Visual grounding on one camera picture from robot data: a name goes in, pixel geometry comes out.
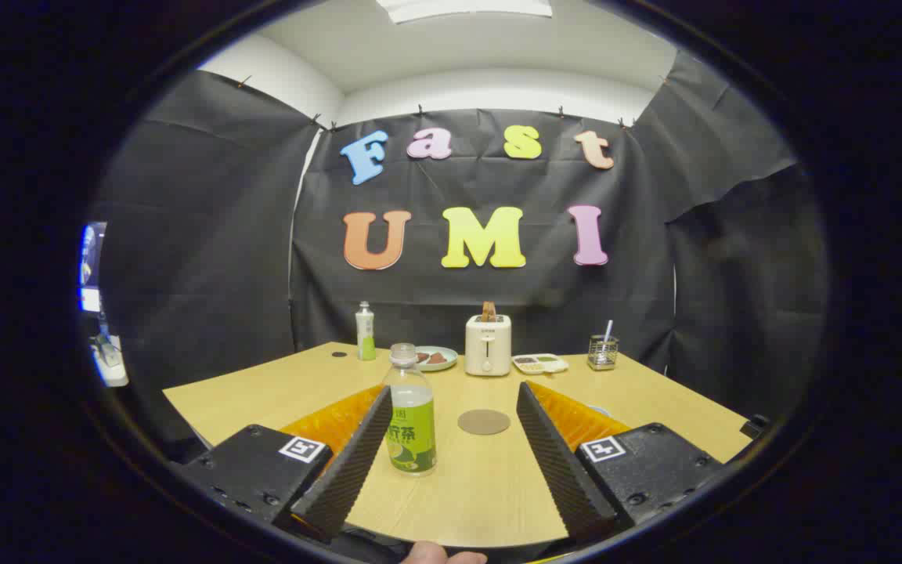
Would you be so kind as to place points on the pale green plate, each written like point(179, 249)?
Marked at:
point(443, 363)

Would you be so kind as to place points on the black backdrop cloth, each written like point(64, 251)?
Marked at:
point(498, 298)

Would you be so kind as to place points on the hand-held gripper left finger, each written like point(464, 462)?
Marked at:
point(345, 470)

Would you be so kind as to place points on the small white green bottle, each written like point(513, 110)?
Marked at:
point(365, 333)

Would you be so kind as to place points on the computer monitor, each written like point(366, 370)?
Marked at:
point(91, 266)

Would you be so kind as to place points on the round brown coaster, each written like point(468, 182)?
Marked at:
point(484, 422)

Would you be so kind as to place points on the toast slice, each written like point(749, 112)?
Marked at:
point(488, 312)

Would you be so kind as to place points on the white divided tray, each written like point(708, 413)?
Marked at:
point(539, 363)

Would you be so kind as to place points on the small black object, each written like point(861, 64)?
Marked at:
point(755, 425)

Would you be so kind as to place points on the green label juice bottle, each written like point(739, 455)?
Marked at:
point(412, 427)

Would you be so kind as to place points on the white device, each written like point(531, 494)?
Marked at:
point(110, 362)

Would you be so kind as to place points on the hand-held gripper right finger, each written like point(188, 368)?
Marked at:
point(561, 462)

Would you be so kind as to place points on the white toaster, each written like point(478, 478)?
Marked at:
point(488, 345)

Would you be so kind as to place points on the wooden table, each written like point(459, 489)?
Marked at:
point(467, 486)

